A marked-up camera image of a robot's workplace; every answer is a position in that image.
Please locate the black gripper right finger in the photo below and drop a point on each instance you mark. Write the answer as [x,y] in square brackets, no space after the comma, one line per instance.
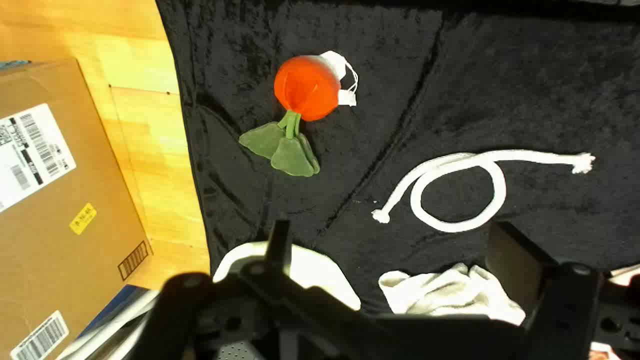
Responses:
[512,267]

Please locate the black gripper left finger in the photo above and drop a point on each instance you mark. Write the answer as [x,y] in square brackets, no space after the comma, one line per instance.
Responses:
[281,243]

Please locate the white terry towel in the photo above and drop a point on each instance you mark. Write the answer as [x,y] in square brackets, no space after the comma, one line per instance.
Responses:
[440,293]

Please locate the orange plush toy green leaves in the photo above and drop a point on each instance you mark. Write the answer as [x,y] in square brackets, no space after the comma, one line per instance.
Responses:
[306,86]

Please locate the blue panel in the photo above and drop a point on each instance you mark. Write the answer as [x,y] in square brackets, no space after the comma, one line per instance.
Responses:
[112,310]

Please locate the black velvet table cover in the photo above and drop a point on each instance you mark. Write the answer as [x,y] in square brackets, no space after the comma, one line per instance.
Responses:
[467,81]

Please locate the cardboard box with white labels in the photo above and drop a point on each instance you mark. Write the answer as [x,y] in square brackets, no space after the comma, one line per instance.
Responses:
[86,281]

